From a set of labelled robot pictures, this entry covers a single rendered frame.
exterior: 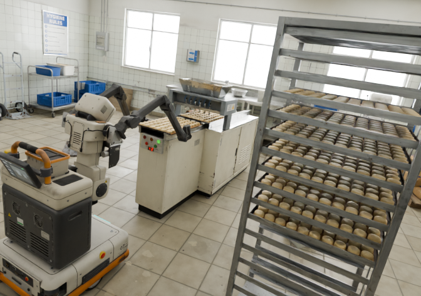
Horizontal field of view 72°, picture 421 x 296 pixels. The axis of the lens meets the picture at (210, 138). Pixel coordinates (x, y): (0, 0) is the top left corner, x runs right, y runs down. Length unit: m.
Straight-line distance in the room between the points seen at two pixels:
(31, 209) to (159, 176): 1.18
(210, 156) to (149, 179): 0.76
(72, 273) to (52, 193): 0.55
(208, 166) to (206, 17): 4.02
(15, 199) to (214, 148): 1.90
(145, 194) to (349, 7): 4.92
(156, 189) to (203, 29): 4.42
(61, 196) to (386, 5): 5.83
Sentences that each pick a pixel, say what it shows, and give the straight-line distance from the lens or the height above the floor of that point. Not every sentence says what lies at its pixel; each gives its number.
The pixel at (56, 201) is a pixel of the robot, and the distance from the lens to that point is 1.80.
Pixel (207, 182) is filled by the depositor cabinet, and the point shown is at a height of 0.22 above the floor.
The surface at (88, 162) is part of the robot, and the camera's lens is 2.13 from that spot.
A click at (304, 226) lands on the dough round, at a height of 0.87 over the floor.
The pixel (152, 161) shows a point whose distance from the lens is 2.77.
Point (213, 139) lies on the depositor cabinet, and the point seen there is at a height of 0.74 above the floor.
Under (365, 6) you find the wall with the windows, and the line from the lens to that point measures 6.28.
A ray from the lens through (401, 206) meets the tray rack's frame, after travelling 1.35.
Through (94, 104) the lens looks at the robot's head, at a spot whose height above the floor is 1.21.
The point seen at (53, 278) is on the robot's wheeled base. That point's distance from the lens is 2.04.
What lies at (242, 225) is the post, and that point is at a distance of 1.54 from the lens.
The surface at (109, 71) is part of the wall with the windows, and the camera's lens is 7.74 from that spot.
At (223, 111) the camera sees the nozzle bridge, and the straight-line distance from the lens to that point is 3.05.
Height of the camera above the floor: 1.63
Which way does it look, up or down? 16 degrees down
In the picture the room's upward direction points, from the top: 8 degrees clockwise
